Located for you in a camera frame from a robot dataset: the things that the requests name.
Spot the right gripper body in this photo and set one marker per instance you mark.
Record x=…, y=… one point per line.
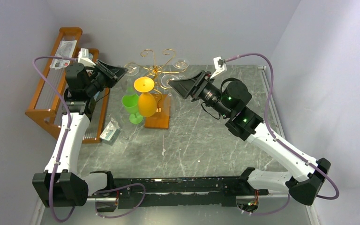
x=198, y=86

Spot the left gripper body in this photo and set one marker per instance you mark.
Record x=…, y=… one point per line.
x=102, y=80

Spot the clear wine glass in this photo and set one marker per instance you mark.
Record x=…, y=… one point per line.
x=130, y=77
x=180, y=65
x=167, y=89

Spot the small clear glass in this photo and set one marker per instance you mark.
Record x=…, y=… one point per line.
x=118, y=124

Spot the orange plastic goblet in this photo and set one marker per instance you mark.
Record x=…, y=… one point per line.
x=147, y=104

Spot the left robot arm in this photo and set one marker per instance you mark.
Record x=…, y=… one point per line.
x=59, y=184

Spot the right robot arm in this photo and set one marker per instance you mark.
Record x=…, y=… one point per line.
x=305, y=175

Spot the wooden rack base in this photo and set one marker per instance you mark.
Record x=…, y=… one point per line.
x=161, y=118

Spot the green plastic goblet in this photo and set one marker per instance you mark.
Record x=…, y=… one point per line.
x=130, y=103

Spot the white packaged item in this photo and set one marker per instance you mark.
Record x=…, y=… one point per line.
x=66, y=50

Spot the small white packet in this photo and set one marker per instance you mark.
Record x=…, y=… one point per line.
x=110, y=133

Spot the orange wooden shelf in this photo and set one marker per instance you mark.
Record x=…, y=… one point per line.
x=45, y=108

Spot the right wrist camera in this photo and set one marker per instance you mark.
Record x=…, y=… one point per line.
x=220, y=66

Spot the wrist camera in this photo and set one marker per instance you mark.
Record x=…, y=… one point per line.
x=83, y=58
x=220, y=66

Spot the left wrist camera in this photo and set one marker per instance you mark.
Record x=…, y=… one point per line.
x=83, y=58

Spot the gold wire glass rack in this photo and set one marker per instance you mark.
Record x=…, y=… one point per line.
x=155, y=71

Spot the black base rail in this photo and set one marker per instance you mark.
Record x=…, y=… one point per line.
x=130, y=193

